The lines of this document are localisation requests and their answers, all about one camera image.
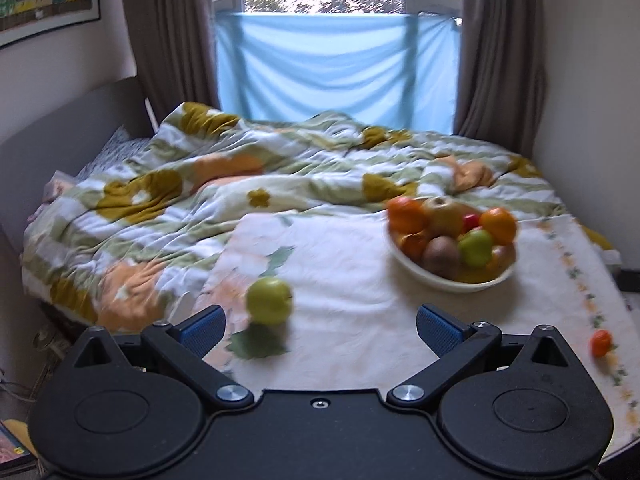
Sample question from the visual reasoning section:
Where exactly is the brown kiwi fruit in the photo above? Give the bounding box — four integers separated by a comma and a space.
421, 236, 460, 278

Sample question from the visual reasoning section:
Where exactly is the green apple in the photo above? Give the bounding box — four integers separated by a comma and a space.
245, 276, 293, 325
458, 228, 494, 268

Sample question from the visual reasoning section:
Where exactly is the small mandarin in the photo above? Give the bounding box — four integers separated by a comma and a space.
590, 330, 613, 359
398, 233, 430, 264

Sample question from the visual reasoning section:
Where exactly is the red cherry tomato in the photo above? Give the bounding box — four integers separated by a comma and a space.
463, 214, 480, 234

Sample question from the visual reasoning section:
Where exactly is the large yellow pear apple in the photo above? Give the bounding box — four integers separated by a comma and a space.
422, 196, 480, 238

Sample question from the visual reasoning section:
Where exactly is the large orange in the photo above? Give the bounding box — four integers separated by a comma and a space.
386, 196, 427, 234

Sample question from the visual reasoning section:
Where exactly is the cream yellow plate bowl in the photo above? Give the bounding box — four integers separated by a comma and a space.
386, 224, 516, 294

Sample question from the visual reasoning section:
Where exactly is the floral striped duvet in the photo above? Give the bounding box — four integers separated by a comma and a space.
22, 102, 566, 332

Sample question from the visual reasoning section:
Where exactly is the floral cream tablecloth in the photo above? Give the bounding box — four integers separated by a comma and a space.
198, 214, 639, 451

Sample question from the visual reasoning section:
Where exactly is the book on floor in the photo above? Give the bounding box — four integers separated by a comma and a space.
0, 419, 38, 479

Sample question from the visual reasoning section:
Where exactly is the small white box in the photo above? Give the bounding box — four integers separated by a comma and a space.
42, 170, 79, 204

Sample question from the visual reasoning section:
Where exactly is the patterned grey pillow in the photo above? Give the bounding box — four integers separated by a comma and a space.
76, 126, 151, 181

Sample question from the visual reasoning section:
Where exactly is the grey bed headboard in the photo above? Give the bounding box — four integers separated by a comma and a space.
0, 77, 153, 254

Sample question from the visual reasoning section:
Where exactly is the brown curtain right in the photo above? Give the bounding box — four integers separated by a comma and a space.
454, 0, 546, 157

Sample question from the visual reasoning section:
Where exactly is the brown curtain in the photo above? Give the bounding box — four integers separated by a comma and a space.
122, 0, 220, 120
454, 0, 546, 157

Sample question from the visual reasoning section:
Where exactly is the light blue window cloth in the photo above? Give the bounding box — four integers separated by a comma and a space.
215, 13, 460, 134

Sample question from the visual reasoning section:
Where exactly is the brown curtain left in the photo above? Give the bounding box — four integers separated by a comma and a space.
122, 0, 220, 120

